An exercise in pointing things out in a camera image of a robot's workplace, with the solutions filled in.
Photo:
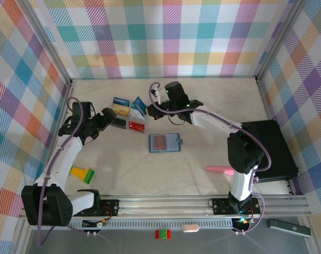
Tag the black credit card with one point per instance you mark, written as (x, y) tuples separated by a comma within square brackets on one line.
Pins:
[(118, 123)]

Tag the blue card with white stripe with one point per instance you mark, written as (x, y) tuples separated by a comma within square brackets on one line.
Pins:
[(139, 105)]

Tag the blue leather card holder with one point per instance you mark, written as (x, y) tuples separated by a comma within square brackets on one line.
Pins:
[(172, 143)]

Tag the dark red credit card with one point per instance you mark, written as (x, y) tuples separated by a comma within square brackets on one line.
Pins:
[(158, 143)]

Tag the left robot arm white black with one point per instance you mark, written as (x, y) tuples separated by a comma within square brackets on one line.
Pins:
[(62, 158)]

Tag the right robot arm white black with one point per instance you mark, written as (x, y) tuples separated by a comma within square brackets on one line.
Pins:
[(215, 123)]

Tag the clear plastic card organizer tray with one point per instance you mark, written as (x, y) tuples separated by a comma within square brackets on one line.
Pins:
[(147, 121)]

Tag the gold credit card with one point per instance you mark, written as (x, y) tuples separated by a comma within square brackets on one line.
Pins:
[(121, 109)]

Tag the blue credit card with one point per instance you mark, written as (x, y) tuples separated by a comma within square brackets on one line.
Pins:
[(121, 101)]

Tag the white printed card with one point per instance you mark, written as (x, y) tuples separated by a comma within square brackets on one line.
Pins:
[(136, 114)]

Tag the red VIP card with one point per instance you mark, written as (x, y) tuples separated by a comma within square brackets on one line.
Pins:
[(136, 127)]

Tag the yellow green toy scraper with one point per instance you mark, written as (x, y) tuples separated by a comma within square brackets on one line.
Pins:
[(81, 172)]

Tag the pink toy microphone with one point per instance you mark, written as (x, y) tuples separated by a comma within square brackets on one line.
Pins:
[(217, 170)]

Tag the black hard case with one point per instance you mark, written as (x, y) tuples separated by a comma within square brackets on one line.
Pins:
[(279, 148)]

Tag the pink eraser block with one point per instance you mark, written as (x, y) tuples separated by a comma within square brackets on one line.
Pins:
[(190, 228)]

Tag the red green toy block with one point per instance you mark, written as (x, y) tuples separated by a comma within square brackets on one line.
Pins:
[(163, 234)]

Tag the black flat bar device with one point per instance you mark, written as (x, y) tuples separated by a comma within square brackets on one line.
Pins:
[(288, 227)]

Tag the aluminium rear rail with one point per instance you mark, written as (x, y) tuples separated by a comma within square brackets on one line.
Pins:
[(163, 78)]

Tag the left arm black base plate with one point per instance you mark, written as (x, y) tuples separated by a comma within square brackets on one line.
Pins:
[(112, 206)]

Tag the aluminium frame post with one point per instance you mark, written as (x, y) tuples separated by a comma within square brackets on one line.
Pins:
[(47, 45), (280, 42)]

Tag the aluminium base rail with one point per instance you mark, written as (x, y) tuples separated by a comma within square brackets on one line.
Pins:
[(163, 206)]

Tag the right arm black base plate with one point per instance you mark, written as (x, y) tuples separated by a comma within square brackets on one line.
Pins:
[(218, 206)]

